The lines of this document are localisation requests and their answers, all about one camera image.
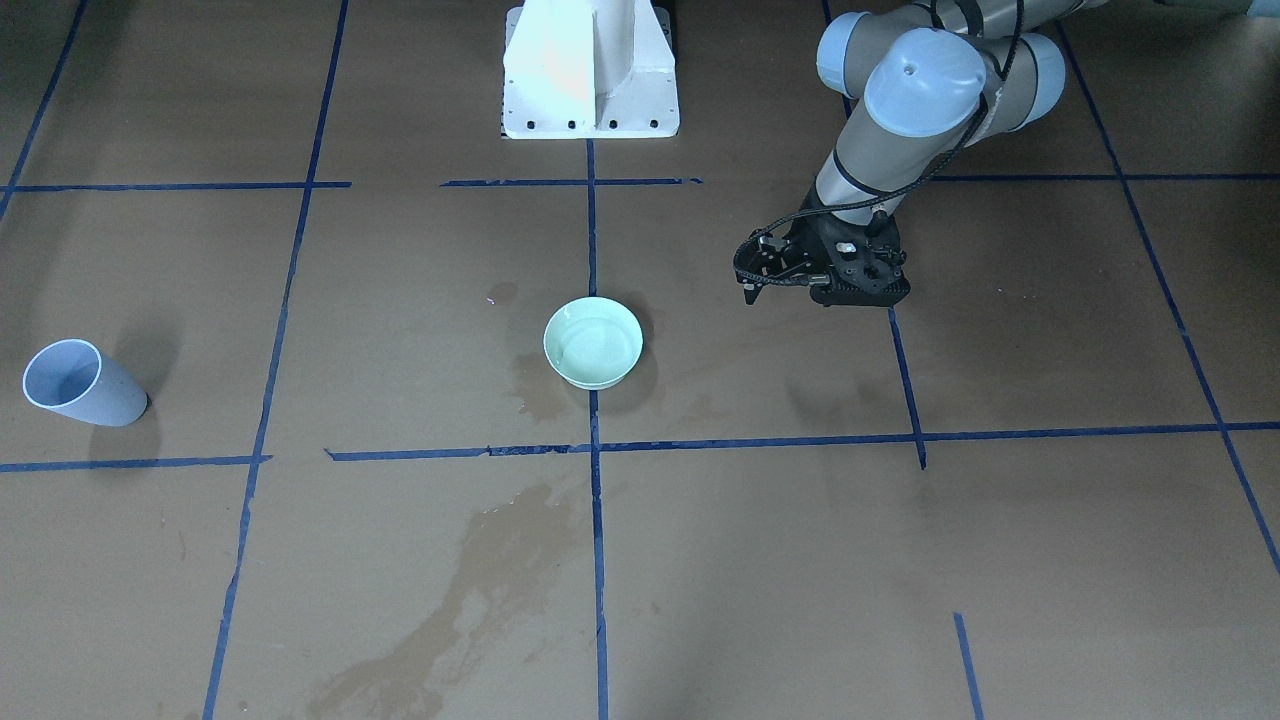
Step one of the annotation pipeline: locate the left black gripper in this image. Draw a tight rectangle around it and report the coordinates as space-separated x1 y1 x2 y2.
742 225 819 305

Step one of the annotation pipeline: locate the light blue plastic cup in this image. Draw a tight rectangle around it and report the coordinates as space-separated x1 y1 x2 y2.
20 338 148 427

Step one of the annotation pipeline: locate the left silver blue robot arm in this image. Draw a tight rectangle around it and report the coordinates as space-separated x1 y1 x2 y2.
733 1 1085 307

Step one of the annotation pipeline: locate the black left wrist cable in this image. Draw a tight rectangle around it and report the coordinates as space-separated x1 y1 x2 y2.
732 0 1030 291

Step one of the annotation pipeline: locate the mint green ceramic bowl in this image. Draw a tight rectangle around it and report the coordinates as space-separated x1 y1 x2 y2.
541 297 644 391

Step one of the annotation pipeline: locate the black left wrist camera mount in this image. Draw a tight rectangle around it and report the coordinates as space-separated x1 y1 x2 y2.
806 211 911 307

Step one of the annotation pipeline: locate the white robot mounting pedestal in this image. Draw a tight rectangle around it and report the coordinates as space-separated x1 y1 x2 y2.
500 1 681 140

